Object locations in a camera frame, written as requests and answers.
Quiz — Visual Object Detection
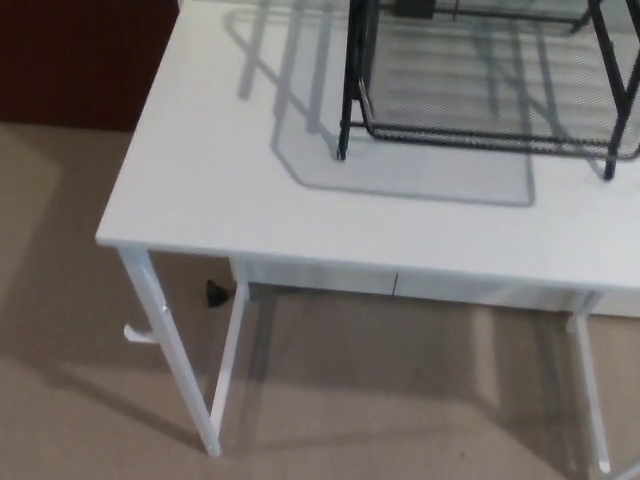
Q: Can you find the white hook on desk leg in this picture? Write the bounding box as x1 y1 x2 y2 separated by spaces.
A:
122 324 161 346

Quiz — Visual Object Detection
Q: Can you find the white desk with metal legs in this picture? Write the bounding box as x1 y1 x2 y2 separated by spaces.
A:
94 0 640 474

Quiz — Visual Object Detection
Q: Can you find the dark brown cabinet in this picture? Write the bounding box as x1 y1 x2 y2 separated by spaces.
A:
0 0 181 134

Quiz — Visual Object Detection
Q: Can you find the small black floor object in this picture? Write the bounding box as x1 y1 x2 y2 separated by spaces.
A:
204 279 230 308

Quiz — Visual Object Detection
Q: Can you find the black rectangular plate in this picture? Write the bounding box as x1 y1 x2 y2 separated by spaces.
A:
394 0 437 16

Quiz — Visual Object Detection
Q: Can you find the black metal file rack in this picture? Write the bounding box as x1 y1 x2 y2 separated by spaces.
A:
335 0 640 182

